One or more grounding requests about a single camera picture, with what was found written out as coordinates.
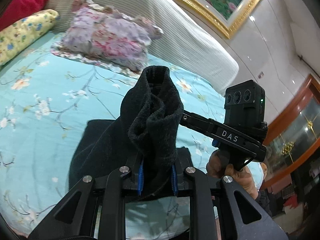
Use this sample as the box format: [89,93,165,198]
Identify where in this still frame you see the black pants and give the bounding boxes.
[68,66,190,201]

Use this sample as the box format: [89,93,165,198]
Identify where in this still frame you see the right hand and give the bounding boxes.
[206,150,258,199]

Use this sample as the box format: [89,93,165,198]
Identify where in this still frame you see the wooden glass cabinet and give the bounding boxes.
[261,74,319,190]

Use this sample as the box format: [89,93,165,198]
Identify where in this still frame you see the white striped headboard cushion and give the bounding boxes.
[46,0,239,95]

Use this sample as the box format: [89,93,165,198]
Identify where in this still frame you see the purple floral pillow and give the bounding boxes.
[52,0,163,73]

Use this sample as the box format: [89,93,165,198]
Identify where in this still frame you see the yellow floral bolster pillow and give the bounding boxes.
[0,9,60,66]

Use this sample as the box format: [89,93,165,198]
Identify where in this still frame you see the red blanket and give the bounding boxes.
[0,0,48,30]

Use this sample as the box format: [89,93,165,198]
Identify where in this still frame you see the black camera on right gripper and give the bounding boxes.
[224,80,265,128]

